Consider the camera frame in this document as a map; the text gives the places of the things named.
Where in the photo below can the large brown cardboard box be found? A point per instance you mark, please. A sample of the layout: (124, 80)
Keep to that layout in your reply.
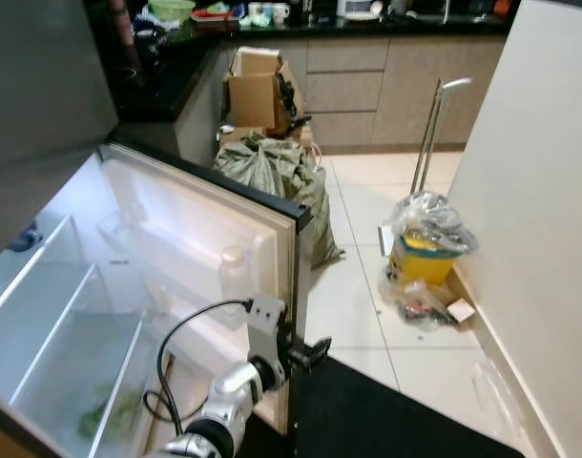
(258, 95)

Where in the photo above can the green plastic bowl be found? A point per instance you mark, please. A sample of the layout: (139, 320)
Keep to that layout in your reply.
(172, 10)

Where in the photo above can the white lined fridge door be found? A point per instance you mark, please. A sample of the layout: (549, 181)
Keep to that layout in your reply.
(196, 219)

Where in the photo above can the glass fridge shelf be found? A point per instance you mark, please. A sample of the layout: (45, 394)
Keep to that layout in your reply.
(43, 324)
(14, 258)

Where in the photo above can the black kitchen countertop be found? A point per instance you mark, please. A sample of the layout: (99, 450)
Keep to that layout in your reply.
(176, 57)

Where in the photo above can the clear plastic bottle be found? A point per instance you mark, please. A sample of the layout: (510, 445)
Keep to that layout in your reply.
(234, 277)

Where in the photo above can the clear crisper drawer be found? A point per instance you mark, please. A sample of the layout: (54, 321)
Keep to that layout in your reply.
(72, 382)

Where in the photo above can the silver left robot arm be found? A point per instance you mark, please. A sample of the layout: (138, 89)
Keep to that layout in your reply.
(224, 401)

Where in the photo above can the small flat cardboard box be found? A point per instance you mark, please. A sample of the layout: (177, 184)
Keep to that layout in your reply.
(461, 310)

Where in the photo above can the green leafy vegetable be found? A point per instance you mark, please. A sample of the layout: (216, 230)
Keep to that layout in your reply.
(110, 415)

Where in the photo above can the white kitchen appliance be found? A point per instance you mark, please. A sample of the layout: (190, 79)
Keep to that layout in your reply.
(360, 9)

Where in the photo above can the beige kitchen cabinet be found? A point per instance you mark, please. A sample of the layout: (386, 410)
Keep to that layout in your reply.
(405, 95)

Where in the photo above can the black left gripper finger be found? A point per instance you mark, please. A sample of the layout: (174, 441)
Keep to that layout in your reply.
(310, 363)
(320, 345)

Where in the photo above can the clear fridge door bin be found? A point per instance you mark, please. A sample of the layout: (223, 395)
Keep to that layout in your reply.
(124, 229)

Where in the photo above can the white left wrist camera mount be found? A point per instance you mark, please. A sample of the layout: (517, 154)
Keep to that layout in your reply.
(265, 320)

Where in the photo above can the clear rubbish bag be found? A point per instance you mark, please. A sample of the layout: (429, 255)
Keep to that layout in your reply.
(415, 303)

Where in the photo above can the grey green woven sack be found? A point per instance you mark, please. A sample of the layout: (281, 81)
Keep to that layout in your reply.
(272, 176)

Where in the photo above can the red tray with items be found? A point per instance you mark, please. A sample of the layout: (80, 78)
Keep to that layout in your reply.
(218, 12)

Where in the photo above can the dark blue food pack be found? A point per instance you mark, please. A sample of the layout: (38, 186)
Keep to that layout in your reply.
(24, 237)

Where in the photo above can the clear plastic bin bag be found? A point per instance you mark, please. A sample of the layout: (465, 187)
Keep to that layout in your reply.
(434, 218)

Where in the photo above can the yellow plastic bin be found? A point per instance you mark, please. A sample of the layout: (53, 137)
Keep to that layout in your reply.
(423, 265)

